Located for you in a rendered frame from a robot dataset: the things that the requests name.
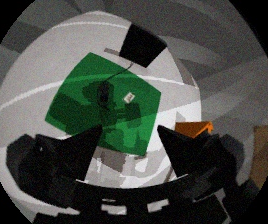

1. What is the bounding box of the green flat circuit board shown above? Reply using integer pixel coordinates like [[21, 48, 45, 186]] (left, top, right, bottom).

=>
[[45, 52, 162, 156]]

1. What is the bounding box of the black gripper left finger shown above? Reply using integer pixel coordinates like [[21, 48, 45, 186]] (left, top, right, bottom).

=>
[[36, 124, 103, 181]]

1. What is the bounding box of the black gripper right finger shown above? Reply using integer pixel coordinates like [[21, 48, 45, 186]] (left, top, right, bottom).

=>
[[158, 124, 220, 179]]

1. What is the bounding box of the black connector plug with cable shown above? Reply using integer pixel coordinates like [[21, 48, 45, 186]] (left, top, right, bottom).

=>
[[97, 75, 114, 111]]

